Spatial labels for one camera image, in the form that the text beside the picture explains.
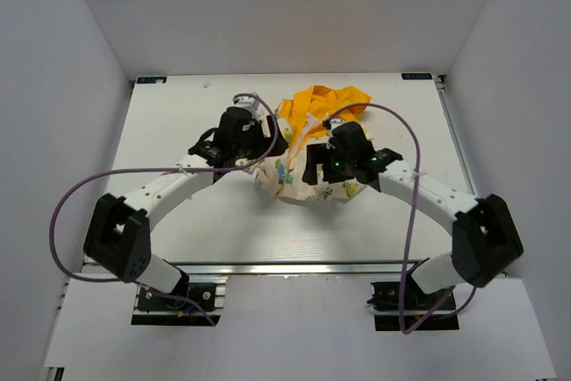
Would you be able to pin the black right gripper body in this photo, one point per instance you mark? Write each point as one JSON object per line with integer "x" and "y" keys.
{"x": 342, "y": 163}

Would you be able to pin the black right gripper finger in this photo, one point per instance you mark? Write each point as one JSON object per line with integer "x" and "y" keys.
{"x": 317, "y": 171}
{"x": 317, "y": 154}

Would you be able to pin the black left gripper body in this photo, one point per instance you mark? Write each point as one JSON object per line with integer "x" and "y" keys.
{"x": 253, "y": 145}

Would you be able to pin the yellow cream dinosaur print jacket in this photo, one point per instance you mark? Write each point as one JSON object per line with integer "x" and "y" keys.
{"x": 300, "y": 122}

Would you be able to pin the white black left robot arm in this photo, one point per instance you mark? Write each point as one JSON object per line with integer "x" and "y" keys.
{"x": 119, "y": 233}

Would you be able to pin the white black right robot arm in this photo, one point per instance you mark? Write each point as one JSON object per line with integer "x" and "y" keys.
{"x": 484, "y": 237}

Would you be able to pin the blue left corner label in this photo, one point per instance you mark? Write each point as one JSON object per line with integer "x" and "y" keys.
{"x": 151, "y": 80}

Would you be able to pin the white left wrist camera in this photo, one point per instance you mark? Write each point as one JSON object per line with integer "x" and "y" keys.
{"x": 247, "y": 101}

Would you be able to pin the aluminium front table rail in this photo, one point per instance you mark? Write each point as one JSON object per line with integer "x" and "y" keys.
{"x": 289, "y": 269}

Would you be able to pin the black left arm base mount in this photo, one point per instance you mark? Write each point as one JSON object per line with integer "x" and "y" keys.
{"x": 202, "y": 306}

